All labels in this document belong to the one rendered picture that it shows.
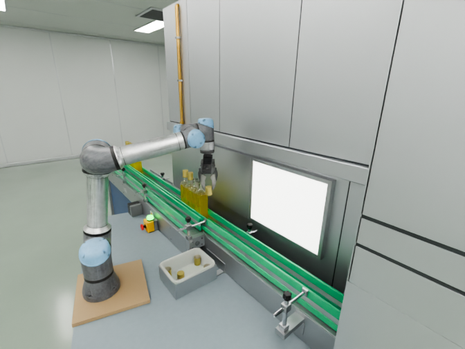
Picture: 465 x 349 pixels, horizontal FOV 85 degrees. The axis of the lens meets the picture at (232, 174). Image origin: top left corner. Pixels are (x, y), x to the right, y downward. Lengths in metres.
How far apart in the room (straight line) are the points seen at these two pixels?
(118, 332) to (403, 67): 1.18
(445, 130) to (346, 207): 0.59
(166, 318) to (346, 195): 0.85
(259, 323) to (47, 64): 6.61
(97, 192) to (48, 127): 5.87
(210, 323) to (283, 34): 1.17
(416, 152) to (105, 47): 7.06
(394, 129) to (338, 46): 0.55
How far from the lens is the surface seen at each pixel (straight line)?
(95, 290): 1.30
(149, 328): 1.19
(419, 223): 0.53
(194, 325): 1.16
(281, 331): 1.02
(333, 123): 0.99
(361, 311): 0.67
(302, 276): 1.11
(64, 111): 7.05
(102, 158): 1.05
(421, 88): 0.50
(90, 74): 7.13
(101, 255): 1.21
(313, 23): 1.07
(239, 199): 1.37
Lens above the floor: 1.63
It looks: 18 degrees down
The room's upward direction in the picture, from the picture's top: 1 degrees clockwise
